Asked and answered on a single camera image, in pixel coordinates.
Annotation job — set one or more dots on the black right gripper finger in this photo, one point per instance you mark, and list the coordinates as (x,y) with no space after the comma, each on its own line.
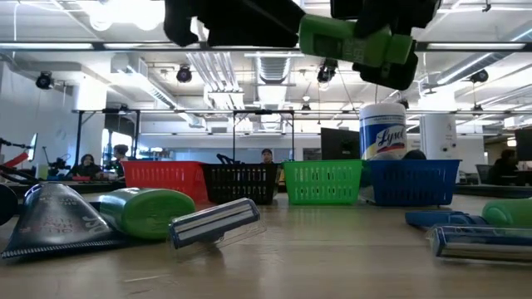
(390,76)

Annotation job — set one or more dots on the dark shave butter tube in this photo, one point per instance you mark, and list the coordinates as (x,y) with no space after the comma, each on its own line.
(58,224)

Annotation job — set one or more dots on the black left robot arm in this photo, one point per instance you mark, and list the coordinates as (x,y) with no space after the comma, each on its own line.
(180,21)

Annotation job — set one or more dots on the black background robot arm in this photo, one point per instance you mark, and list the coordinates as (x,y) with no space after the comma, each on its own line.
(226,158)

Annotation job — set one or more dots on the Lysol wipes canister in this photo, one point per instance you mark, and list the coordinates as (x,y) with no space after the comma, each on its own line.
(382,133)

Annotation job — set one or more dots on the white round pillar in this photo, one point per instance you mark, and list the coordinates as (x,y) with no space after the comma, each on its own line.
(438,137)

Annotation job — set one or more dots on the black computer monitor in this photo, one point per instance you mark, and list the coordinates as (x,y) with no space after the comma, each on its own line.
(340,145)

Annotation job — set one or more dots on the blue plastic basket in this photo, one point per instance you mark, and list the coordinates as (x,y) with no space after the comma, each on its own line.
(413,182)

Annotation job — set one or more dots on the green plastic basket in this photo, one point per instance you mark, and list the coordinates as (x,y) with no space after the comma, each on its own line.
(322,182)

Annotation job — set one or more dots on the person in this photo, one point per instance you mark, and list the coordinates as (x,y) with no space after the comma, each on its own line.
(120,155)
(505,166)
(86,168)
(267,155)

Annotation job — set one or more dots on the dark background table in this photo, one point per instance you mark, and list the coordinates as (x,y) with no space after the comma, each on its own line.
(62,186)
(494,191)

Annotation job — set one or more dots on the black plastic basket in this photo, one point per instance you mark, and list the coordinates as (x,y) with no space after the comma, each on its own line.
(239,182)

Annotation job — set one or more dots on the red plastic basket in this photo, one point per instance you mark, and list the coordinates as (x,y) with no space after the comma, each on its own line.
(166,180)

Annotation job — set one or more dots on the background monitor screen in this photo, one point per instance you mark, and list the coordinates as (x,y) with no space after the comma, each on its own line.
(32,147)

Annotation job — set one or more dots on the black round object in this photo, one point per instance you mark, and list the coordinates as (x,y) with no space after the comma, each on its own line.
(7,205)

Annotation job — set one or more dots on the black ceiling camera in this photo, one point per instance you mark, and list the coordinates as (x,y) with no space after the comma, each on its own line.
(44,80)
(326,71)
(480,76)
(184,74)

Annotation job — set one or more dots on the black background station frame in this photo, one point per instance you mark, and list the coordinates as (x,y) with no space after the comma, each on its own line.
(263,112)
(136,133)

